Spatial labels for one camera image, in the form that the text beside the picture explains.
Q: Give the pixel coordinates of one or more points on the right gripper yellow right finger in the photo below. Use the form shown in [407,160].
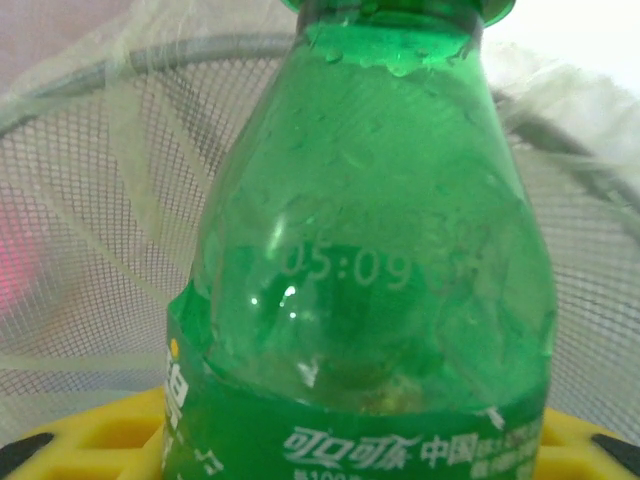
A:
[570,450]

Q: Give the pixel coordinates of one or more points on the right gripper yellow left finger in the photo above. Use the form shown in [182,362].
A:
[100,445]

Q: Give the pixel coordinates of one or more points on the green plastic soda bottle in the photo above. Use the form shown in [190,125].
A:
[360,250]

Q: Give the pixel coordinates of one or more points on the grey metal mesh bin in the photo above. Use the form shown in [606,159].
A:
[110,200]

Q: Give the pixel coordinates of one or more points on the translucent plastic bin liner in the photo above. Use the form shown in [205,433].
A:
[75,65]

